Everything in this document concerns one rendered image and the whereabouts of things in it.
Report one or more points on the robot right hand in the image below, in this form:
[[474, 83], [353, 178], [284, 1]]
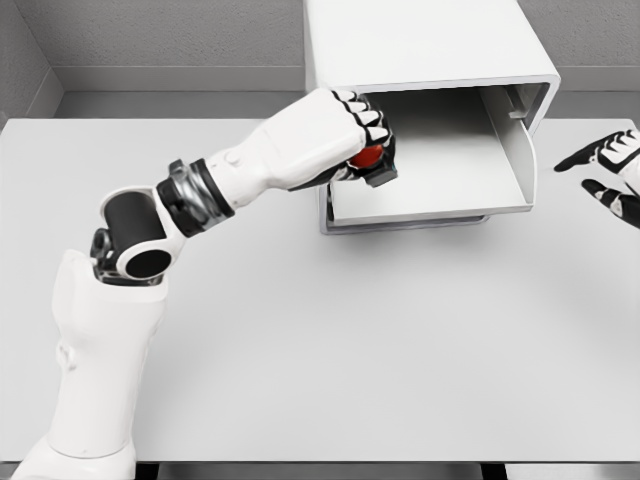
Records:
[[617, 160]]

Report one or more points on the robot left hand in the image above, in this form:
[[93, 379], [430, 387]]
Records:
[[320, 130]]

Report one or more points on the red and grey load switch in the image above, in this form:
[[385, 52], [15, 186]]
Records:
[[372, 162]]

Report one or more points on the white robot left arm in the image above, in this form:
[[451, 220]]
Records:
[[125, 320]]

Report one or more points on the white tabletop storage cabinet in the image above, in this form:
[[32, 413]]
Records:
[[425, 45]]

